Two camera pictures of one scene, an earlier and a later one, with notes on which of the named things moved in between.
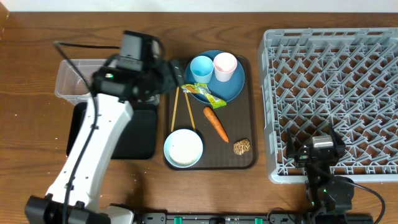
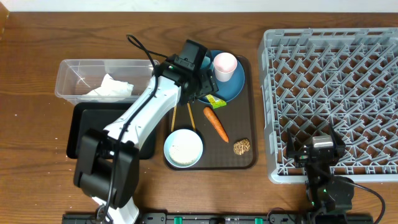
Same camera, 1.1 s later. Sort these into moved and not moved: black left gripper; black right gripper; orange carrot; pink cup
Moved: black left gripper
Not moved: orange carrot; black right gripper; pink cup
